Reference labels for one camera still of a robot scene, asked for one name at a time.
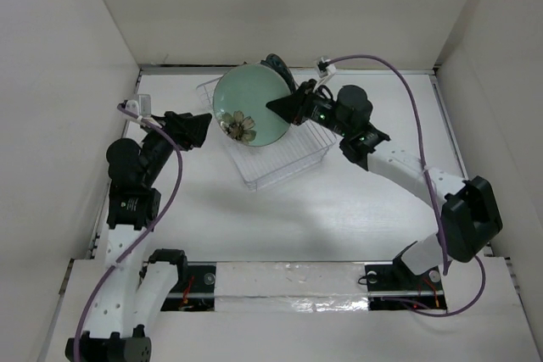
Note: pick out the light green glass plate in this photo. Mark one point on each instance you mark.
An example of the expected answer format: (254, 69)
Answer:
(239, 105)

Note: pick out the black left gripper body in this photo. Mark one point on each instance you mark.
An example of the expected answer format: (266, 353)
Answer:
(185, 139)

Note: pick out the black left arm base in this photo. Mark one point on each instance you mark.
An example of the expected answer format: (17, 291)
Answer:
(197, 294)

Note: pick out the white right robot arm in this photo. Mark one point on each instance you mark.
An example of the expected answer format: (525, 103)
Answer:
(467, 212)

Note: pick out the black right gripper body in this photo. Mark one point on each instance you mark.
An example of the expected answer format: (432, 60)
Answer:
(320, 109)

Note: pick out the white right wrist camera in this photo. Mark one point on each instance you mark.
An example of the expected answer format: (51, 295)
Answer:
(325, 69)

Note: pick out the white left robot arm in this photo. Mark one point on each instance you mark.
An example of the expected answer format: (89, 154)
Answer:
(116, 320)

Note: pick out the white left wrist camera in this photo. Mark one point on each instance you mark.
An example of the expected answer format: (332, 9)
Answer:
(137, 107)

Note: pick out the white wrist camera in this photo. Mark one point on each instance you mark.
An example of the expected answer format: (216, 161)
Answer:
(137, 107)
(325, 69)

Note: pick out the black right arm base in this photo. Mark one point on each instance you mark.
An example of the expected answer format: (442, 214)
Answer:
(392, 286)

